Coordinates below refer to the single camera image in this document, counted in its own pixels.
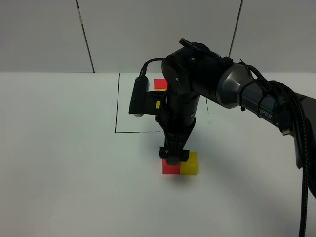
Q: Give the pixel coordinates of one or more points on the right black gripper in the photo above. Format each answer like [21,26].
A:
[177,119]

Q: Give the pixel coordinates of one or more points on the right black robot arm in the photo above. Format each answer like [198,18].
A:
[194,71]

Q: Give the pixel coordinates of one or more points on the yellow template block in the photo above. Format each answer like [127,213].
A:
[158,105]

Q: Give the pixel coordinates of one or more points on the red template block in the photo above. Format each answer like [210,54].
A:
[160,85]

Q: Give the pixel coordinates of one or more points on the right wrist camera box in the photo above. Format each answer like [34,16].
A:
[143,101]

